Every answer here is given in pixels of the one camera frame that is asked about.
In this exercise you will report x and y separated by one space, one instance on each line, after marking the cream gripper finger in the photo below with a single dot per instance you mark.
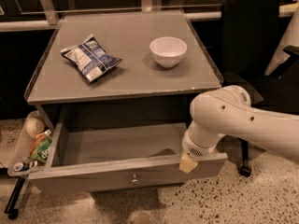
187 164

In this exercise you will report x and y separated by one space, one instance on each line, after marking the green snack bag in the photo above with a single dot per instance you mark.
40 149

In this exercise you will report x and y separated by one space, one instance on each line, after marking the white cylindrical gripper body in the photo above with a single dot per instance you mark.
193 148

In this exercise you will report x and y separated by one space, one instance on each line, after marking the white ceramic bowl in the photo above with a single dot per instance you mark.
167 51

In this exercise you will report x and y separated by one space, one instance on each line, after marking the black tray stand leg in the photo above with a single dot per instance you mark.
11 210

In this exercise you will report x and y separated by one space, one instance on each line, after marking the beige round object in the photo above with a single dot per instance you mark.
34 126

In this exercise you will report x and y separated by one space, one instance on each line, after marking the clear plastic side tray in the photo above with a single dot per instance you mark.
22 151

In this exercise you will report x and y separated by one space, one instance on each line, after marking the grey drawer cabinet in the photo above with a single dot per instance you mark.
138 86

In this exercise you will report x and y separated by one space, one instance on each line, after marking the grey top drawer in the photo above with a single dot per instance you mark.
91 153

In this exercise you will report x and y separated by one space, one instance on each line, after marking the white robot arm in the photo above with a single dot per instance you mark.
254 107

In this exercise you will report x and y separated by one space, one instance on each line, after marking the blue white chip bag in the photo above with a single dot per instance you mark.
90 59

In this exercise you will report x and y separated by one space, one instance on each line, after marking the metal soda can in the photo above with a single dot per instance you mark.
20 166

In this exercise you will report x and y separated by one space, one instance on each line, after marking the black office chair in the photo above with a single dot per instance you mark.
248 41

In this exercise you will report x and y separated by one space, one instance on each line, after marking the metal window railing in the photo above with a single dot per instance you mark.
46 13

